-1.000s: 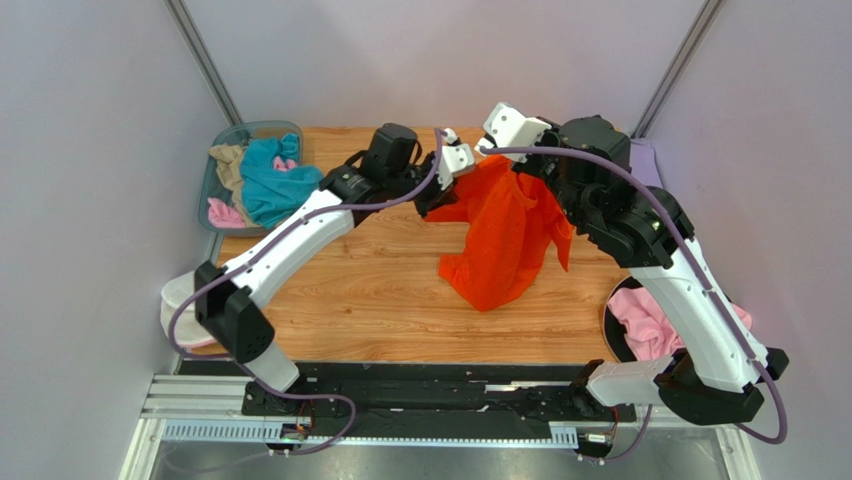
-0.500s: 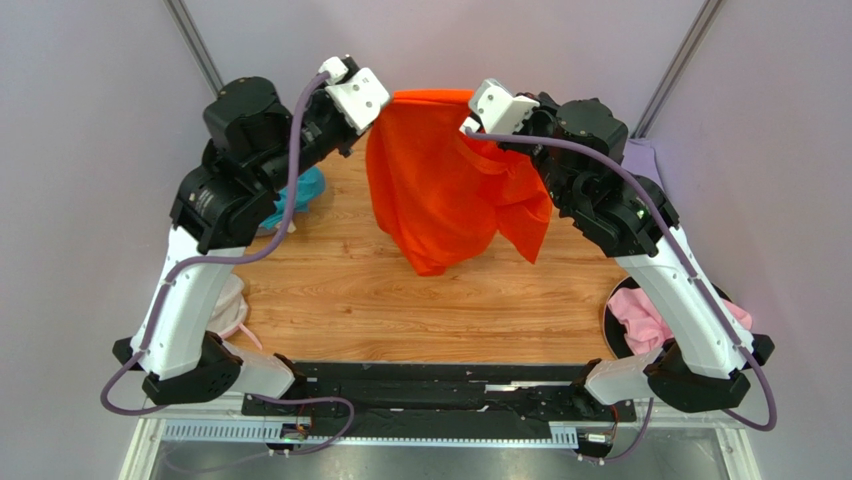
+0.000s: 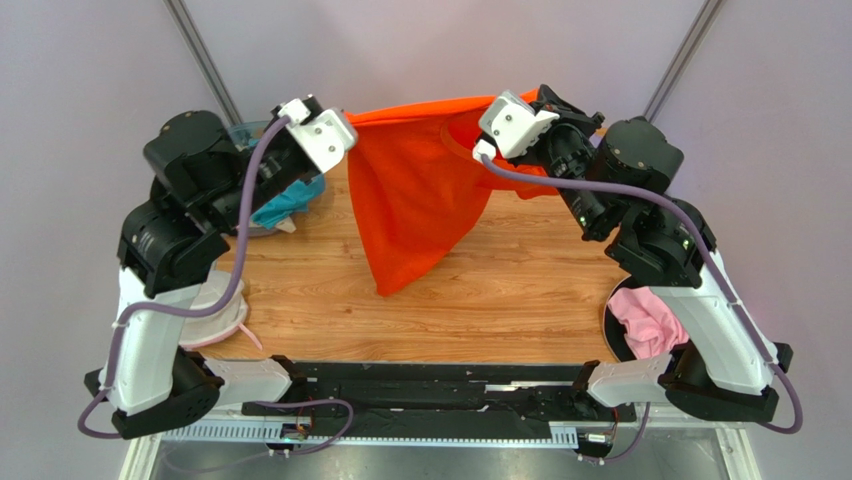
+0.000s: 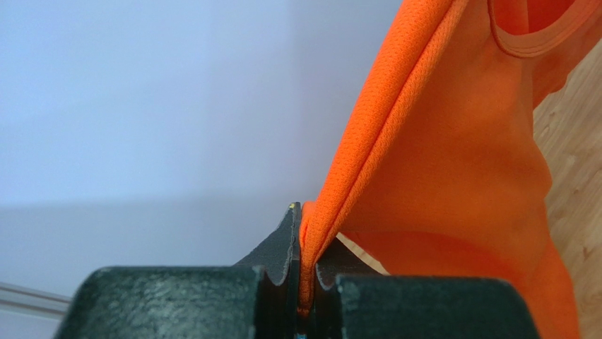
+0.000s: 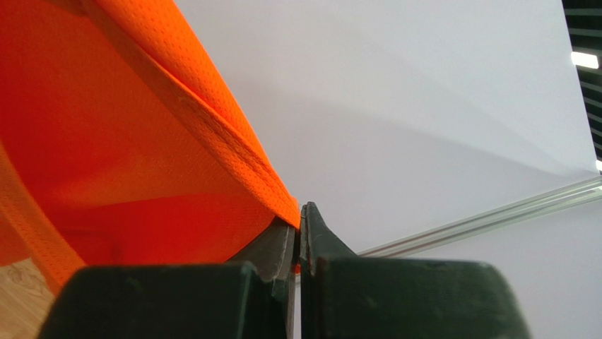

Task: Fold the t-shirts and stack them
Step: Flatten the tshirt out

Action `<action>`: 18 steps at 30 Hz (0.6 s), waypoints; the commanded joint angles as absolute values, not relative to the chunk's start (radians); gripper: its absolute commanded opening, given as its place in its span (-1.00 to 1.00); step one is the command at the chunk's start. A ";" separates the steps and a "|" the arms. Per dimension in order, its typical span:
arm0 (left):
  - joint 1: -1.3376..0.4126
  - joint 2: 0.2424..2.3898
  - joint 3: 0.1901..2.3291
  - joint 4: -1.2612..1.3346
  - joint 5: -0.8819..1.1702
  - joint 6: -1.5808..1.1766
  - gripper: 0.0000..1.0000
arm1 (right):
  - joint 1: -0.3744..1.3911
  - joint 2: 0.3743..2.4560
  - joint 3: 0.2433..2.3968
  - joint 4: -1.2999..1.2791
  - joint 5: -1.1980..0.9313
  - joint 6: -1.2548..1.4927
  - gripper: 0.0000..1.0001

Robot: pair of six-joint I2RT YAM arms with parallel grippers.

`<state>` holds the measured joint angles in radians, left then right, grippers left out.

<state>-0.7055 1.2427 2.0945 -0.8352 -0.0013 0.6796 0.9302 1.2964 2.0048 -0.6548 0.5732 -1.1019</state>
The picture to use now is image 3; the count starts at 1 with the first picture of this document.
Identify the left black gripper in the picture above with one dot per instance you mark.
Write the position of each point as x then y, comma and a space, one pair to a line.
290, 139

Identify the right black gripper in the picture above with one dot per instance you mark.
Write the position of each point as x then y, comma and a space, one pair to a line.
555, 103

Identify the orange t shirt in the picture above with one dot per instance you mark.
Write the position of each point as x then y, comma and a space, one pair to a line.
415, 188

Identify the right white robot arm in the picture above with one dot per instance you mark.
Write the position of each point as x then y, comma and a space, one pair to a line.
723, 370

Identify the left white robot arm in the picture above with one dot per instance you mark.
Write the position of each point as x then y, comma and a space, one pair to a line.
181, 255

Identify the teal t shirt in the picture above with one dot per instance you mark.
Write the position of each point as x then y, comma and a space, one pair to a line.
295, 199

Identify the grey plastic laundry basket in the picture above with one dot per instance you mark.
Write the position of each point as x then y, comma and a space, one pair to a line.
245, 136

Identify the beige t shirt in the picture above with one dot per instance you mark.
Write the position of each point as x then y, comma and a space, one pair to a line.
286, 225

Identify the white mesh bag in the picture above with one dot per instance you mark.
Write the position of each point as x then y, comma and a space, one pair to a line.
204, 331

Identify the round black tray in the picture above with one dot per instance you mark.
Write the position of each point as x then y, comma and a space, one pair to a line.
613, 331

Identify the pink t shirt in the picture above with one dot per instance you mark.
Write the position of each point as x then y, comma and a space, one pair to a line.
652, 327

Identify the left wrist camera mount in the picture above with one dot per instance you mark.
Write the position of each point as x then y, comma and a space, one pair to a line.
325, 136

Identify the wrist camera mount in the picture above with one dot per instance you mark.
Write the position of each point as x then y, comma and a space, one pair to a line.
509, 127
325, 136

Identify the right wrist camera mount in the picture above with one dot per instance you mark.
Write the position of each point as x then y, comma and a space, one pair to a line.
509, 127

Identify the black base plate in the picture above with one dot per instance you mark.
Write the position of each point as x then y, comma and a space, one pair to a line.
439, 401

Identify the aluminium frame rail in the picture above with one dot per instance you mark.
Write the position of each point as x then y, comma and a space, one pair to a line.
227, 446

